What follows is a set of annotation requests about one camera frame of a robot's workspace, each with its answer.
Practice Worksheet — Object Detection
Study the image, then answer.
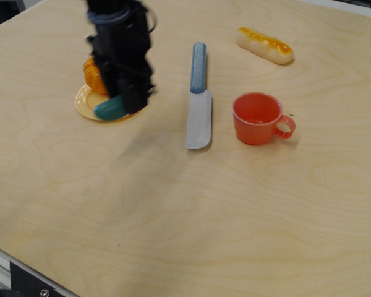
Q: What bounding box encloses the orange plastic cup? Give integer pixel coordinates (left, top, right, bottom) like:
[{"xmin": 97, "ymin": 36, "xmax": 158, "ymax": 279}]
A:
[{"xmin": 232, "ymin": 92, "xmax": 296, "ymax": 145}]

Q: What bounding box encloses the toy bread loaf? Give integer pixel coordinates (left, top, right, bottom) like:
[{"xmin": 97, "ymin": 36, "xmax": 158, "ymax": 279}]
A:
[{"xmin": 236, "ymin": 27, "xmax": 294, "ymax": 65}]

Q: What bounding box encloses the green toy cucumber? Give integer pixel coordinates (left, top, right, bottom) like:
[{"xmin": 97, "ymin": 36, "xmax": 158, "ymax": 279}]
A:
[{"xmin": 93, "ymin": 95, "xmax": 129, "ymax": 121}]

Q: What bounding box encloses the toy knife blue handle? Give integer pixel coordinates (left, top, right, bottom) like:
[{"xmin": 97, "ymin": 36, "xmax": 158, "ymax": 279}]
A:
[{"xmin": 186, "ymin": 42, "xmax": 213, "ymax": 150}]

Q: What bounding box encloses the yellow plastic plate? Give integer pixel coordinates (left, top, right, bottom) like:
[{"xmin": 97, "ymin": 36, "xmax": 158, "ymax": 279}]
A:
[{"xmin": 74, "ymin": 85, "xmax": 139, "ymax": 122}]

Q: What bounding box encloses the orange toy tangerine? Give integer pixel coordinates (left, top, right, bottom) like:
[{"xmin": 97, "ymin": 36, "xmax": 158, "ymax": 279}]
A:
[{"xmin": 83, "ymin": 55, "xmax": 108, "ymax": 95}]

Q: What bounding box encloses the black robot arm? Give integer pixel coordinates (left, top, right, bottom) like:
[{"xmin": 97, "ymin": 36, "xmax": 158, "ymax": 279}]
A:
[{"xmin": 87, "ymin": 1, "xmax": 154, "ymax": 121}]

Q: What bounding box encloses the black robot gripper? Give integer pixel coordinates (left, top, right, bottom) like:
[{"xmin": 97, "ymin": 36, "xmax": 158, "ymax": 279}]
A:
[{"xmin": 87, "ymin": 6, "xmax": 155, "ymax": 114}]

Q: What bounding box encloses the black corner bracket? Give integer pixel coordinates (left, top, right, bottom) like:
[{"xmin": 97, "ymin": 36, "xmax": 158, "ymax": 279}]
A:
[{"xmin": 9, "ymin": 260, "xmax": 77, "ymax": 297}]

